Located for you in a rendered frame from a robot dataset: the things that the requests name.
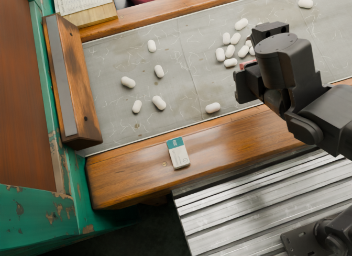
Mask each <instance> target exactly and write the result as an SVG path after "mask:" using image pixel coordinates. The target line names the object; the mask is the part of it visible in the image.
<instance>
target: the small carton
mask: <svg viewBox="0 0 352 256"><path fill-rule="evenodd" d="M166 143H167V147H168V150H169V153H170V157H171V160H172V164H173V167H174V169H175V170H176V169H179V168H182V167H185V166H188V165H190V160H189V156H188V153H187V151H186V148H185V145H184V142H183V138H182V136H180V137H177V138H174V139H170V140H167V141H166Z"/></svg>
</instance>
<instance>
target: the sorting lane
mask: <svg viewBox="0 0 352 256"><path fill-rule="evenodd" d="M312 1H313V6H312V7H311V8H304V7H300V6H299V5H298V2H299V0H239V1H235V2H231V3H228V4H224V5H220V6H216V7H213V8H209V9H205V10H202V11H199V12H195V13H191V14H188V15H184V16H180V17H177V18H172V19H169V20H165V21H162V22H159V23H155V24H151V25H148V26H144V27H140V28H136V29H133V30H129V31H126V32H121V33H119V34H115V35H111V36H108V37H104V38H100V39H96V40H93V41H89V42H85V43H82V47H83V52H84V56H85V62H86V67H87V72H88V75H89V80H90V87H91V91H92V96H93V101H94V106H95V110H96V114H97V119H98V123H99V127H100V131H101V135H102V139H103V143H102V144H98V145H96V146H92V147H89V148H86V149H84V152H85V157H86V158H88V157H90V156H93V155H96V154H99V153H103V152H106V151H109V150H113V149H116V148H120V147H123V146H126V145H129V144H132V143H136V142H139V141H143V140H146V139H149V138H153V137H156V136H159V135H163V134H165V133H169V132H173V131H176V130H179V129H182V128H186V127H189V126H193V125H196V124H200V123H203V122H206V121H209V120H212V119H216V118H219V117H223V116H226V115H229V114H233V113H236V112H239V111H242V110H245V109H249V108H252V107H256V106H259V105H262V104H264V103H263V102H262V101H260V100H259V99H257V100H254V101H251V102H247V103H244V104H239V103H238V102H237V101H236V99H235V92H234V91H236V85H235V81H234V79H233V72H234V71H240V67H239V64H240V63H243V62H247V61H251V60H254V59H256V57H255V55H251V54H250V53H249V51H248V53H247V54H246V55H245V56H244V57H243V58H241V57H239V56H238V52H239V51H240V49H241V48H242V47H243V46H245V42H246V38H247V36H248V35H250V34H251V33H252V31H251V29H252V28H255V26H256V25H257V24H258V23H266V22H269V23H273V22H275V21H280V22H283V23H286V24H289V33H294V34H296V35H297V37H298V38H301V39H307V40H309V41H310V43H311V45H312V51H313V58H314V64H315V69H316V70H319V71H320V73H321V80H322V85H324V84H325V83H328V84H332V83H336V82H339V81H342V80H346V79H349V78H352V0H312ZM243 18H246V19H247V20H248V24H247V26H246V27H244V28H243V29H241V30H236V29H235V23H237V22H238V21H240V20H241V19H243ZM226 32H227V33H229V34H230V40H231V38H232V36H233V35H234V34H235V33H239V34H240V35H241V38H240V40H239V41H238V42H237V44H235V45H233V44H231V42H230V43H229V44H224V43H223V34H224V33H226ZM149 40H153V41H154V42H155V45H156V50H155V52H150V51H149V48H148V41H149ZM230 45H233V46H234V47H235V51H234V53H233V55H232V57H230V58H228V57H227V56H226V55H225V60H228V59H232V58H235V59H236V60H237V64H236V65H235V66H230V67H226V66H224V61H225V60H224V61H222V62H219V61H218V60H217V57H216V50H217V49H218V48H222V49H223V50H224V54H225V52H226V50H227V47H228V46H230ZM156 65H160V66H161V67H162V69H163V72H164V76H163V77H157V75H156V72H155V66H156ZM125 76H126V77H128V78H130V79H132V80H134V81H135V86H134V87H133V88H129V87H127V86H125V85H123V84H122V83H121V79H122V78H123V77H125ZM154 96H160V97H161V99H162V100H163V101H164V102H165V103H166V107H165V109H163V110H160V109H159V108H158V107H157V106H156V105H155V104H154V103H153V102H152V98H153V97H154ZM137 100H140V101H141V102H142V106H141V108H140V111H139V112H138V113H134V112H133V110H132V108H133V105H134V103H135V101H137ZM212 103H219V104H220V106H221V107H220V109H219V110H218V111H215V112H213V113H207V112H206V110H205V109H206V106H207V105H210V104H212Z"/></svg>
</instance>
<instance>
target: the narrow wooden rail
mask: <svg viewBox="0 0 352 256"><path fill-rule="evenodd" d="M235 1H239V0H154V1H150V2H146V3H143V4H139V5H135V6H132V7H127V8H124V9H120V10H117V15H118V18H117V19H113V20H110V21H106V22H103V23H99V24H96V25H92V26H88V27H84V28H80V29H79V32H80V38H81V42H82V43H85V42H89V41H93V40H96V39H100V38H104V37H108V36H111V35H115V34H119V33H121V32H126V31H129V30H133V29H136V28H140V27H144V26H148V25H151V24H155V23H159V22H162V21H165V20H169V19H172V18H177V17H180V16H184V15H188V14H191V13H195V12H199V11H202V10H205V9H209V8H213V7H216V6H220V5H224V4H228V3H231V2H235Z"/></svg>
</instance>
